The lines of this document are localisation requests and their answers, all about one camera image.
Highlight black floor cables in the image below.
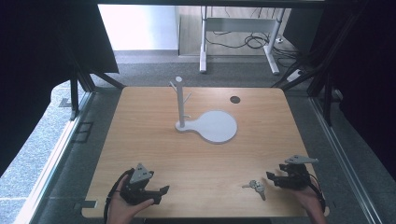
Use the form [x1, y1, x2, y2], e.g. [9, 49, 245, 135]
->
[205, 7, 302, 68]

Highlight person's left hand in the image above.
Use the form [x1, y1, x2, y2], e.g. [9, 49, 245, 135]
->
[106, 174, 155, 224]

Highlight white power strip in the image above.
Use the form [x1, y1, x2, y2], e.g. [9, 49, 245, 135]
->
[286, 68, 304, 83]

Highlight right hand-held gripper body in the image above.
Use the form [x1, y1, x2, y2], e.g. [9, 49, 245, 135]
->
[281, 154, 320, 191]

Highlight white key holder stand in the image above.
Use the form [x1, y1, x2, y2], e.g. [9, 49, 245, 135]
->
[168, 76, 238, 146]

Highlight black metal stand frame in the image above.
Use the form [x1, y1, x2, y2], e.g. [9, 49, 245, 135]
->
[270, 8, 345, 127]
[68, 66, 126, 121]

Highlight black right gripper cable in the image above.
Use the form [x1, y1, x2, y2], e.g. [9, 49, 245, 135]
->
[307, 173, 327, 214]

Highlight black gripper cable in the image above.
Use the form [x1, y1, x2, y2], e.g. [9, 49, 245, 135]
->
[103, 168, 135, 224]
[307, 173, 327, 214]

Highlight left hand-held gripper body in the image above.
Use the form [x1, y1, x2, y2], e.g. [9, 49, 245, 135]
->
[119, 162, 160, 206]

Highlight white metal desk frame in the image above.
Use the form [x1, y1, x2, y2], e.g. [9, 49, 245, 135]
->
[199, 6, 287, 76]

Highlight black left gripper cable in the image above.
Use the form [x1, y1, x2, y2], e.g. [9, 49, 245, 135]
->
[103, 168, 135, 224]

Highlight black curtain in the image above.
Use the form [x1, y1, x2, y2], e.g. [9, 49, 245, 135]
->
[281, 0, 396, 181]
[0, 0, 120, 177]

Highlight bunch of silver keys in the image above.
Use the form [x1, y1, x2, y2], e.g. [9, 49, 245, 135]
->
[241, 179, 267, 202]

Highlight aluminium rail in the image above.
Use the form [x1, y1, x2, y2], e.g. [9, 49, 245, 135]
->
[309, 96, 376, 224]
[12, 91, 96, 224]

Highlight person's right hand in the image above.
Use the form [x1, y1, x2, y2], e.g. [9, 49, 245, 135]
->
[290, 182, 327, 218]

